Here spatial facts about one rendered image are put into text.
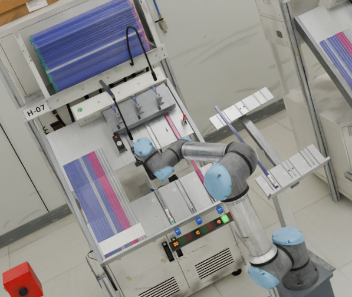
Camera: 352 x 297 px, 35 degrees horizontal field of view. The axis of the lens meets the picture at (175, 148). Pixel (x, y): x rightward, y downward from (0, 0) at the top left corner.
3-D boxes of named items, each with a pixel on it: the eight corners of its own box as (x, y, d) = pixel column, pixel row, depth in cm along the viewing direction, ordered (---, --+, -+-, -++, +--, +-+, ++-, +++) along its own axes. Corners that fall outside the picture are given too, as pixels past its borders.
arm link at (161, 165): (183, 163, 228) (165, 142, 229) (164, 178, 222) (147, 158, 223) (177, 170, 234) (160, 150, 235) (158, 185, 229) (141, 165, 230)
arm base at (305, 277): (326, 273, 222) (321, 254, 217) (299, 296, 216) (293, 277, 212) (300, 258, 234) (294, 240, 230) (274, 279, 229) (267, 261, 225)
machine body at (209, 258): (250, 273, 320) (217, 185, 293) (140, 331, 310) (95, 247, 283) (209, 221, 378) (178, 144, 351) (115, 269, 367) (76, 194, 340)
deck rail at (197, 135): (235, 199, 266) (236, 195, 260) (232, 201, 266) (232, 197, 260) (167, 83, 291) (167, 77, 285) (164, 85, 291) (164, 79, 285)
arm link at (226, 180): (299, 270, 212) (244, 149, 194) (276, 297, 205) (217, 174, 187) (275, 265, 222) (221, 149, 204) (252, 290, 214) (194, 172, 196)
